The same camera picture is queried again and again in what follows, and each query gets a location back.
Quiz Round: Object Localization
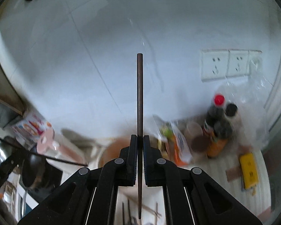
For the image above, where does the brown lid jar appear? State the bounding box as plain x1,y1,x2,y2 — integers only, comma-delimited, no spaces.
184,121,209,153

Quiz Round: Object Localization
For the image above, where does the red cap bottle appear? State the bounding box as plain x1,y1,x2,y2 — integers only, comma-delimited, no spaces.
203,94,225,136

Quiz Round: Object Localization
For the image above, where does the black wok pan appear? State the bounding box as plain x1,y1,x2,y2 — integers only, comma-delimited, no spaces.
21,154,62,190

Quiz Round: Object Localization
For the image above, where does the striped cat table mat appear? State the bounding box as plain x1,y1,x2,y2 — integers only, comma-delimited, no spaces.
115,151,271,224

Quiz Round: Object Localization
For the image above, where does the white wall socket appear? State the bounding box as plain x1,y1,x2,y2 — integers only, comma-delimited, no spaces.
201,50,229,81
248,50,262,75
226,49,249,77

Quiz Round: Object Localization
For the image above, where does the brown card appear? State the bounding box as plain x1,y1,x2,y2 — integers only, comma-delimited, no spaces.
225,166,242,182

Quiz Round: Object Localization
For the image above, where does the white wall socket right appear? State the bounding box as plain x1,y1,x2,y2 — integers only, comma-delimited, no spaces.
248,50,262,75

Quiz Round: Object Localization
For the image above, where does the white wall socket middle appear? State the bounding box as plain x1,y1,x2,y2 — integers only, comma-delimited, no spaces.
226,49,249,77

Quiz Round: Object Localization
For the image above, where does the white wall socket left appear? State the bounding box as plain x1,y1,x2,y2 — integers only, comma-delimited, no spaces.
201,50,229,81

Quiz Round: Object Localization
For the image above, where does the cream utensil holder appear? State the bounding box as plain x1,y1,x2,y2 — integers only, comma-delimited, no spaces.
98,137,130,168

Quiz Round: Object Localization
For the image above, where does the clear plastic bag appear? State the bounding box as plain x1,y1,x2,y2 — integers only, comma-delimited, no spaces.
215,70,270,152

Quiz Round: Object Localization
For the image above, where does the pink electric kettle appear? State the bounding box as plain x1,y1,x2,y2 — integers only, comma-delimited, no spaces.
36,128,87,165

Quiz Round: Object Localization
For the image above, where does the dark soy sauce bottle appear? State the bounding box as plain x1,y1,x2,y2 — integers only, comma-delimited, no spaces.
207,103,238,158

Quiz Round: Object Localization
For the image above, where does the colourful wall sticker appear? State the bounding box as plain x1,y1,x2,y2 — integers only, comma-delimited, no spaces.
11,112,52,144

